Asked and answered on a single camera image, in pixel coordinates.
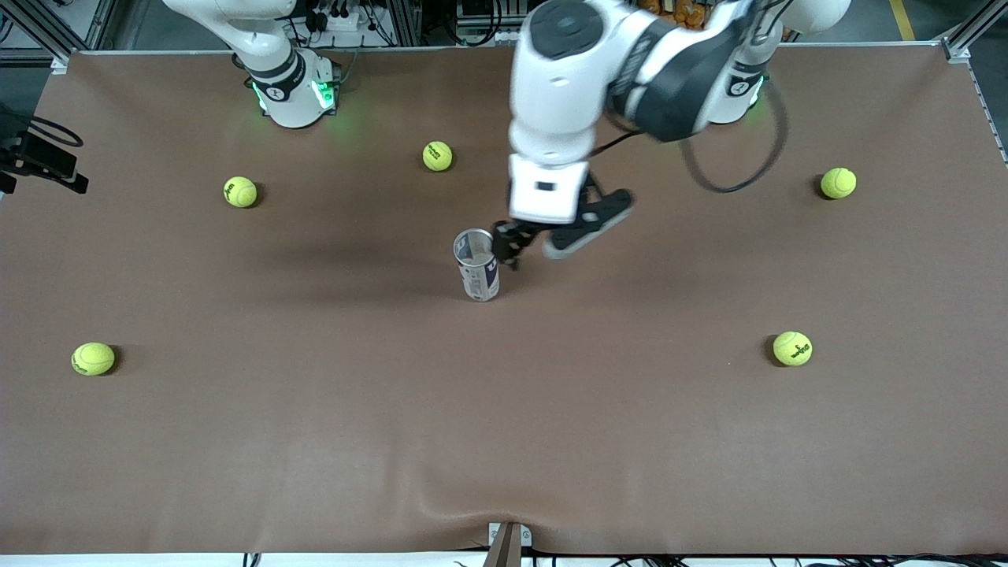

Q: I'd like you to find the blue white tennis ball can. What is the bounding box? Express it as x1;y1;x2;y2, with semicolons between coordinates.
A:
453;228;502;303

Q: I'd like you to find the brown table mat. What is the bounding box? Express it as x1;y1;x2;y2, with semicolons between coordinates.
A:
0;43;1008;556

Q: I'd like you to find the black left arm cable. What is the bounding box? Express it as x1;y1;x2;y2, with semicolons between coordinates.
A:
591;75;791;195

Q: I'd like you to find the aluminium frame strut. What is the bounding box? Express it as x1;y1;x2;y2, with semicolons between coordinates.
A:
12;0;76;73
941;0;1008;65

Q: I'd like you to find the aluminium frame post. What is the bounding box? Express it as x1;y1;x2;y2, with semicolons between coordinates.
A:
391;0;422;46

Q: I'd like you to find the pile of orange objects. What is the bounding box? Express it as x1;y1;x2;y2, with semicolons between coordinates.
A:
639;0;716;26

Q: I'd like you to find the white power strip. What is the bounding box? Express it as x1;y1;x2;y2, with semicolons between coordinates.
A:
311;0;375;34

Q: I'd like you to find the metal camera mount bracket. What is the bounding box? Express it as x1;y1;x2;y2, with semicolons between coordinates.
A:
482;521;533;567

